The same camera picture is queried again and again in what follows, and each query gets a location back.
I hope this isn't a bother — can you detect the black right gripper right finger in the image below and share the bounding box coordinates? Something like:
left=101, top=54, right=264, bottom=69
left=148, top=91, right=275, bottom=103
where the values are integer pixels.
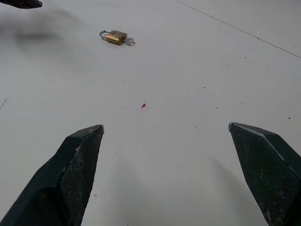
left=228, top=122, right=301, bottom=226

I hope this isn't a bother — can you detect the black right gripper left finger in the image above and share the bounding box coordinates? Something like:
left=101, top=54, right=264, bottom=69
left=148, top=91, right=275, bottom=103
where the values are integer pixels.
left=0, top=124, right=105, bottom=226

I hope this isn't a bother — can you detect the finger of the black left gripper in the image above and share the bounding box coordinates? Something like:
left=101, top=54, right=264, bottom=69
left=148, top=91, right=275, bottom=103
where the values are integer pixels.
left=0, top=0, right=43, bottom=9

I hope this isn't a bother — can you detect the brass padlock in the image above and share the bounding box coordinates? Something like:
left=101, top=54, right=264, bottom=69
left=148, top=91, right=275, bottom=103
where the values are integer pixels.
left=99, top=29, right=128, bottom=45

